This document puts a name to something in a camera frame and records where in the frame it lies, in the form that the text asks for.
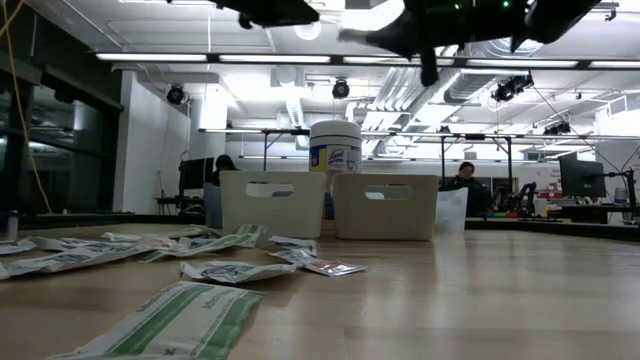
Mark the white cup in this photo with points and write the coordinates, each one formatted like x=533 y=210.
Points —
x=540 y=206

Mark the person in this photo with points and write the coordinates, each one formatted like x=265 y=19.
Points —
x=225 y=165
x=467 y=180

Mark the round ceiling lamp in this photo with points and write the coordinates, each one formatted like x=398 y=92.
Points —
x=307 y=32

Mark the grey plastic bin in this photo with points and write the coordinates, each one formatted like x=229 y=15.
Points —
x=385 y=220

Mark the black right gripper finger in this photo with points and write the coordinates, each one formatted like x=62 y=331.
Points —
x=430 y=67
x=392 y=37

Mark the small white cylinder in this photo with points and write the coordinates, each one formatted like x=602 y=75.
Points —
x=12 y=225

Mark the black ceiling spotlight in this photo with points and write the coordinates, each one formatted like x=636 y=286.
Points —
x=557 y=128
x=512 y=86
x=176 y=94
x=341 y=89

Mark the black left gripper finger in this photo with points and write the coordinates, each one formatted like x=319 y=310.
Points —
x=304 y=14

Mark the clear plastic bin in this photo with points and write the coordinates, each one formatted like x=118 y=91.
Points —
x=452 y=210

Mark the white plastic bin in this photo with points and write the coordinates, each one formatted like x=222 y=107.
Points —
x=300 y=215

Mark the black computer monitor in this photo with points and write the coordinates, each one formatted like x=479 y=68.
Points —
x=197 y=175
x=582 y=177

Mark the disinfecting wipes canister white lid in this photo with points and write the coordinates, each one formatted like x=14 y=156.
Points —
x=335 y=142

